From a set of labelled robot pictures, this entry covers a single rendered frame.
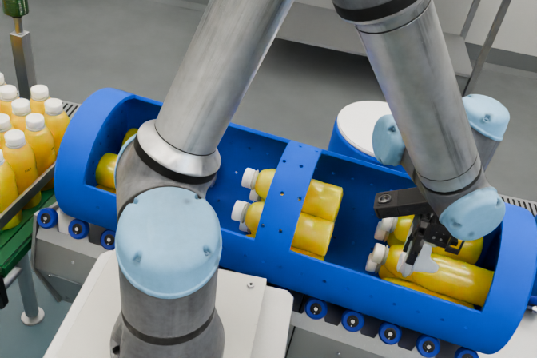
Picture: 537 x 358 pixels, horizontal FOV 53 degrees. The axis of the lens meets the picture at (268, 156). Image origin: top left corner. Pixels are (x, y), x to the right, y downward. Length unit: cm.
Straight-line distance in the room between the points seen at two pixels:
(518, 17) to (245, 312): 402
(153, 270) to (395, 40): 34
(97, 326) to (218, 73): 40
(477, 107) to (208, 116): 40
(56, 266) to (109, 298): 48
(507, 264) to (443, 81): 50
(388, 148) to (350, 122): 74
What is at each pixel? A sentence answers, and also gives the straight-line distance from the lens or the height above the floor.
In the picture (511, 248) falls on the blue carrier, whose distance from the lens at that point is 102.
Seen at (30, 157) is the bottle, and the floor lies 104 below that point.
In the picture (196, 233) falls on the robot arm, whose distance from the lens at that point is 61.
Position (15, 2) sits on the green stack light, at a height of 120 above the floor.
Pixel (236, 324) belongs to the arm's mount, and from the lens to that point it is 81.
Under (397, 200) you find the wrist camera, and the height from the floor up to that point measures 125.
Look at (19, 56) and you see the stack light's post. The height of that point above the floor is 104.
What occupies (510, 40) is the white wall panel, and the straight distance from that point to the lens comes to 469.
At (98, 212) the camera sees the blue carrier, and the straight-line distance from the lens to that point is 110.
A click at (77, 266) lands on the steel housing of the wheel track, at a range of 128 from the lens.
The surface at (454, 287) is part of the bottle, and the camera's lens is 105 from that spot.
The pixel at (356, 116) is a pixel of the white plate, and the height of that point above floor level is 104.
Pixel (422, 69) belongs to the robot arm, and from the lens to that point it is 55.
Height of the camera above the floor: 185
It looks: 38 degrees down
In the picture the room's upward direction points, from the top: 10 degrees clockwise
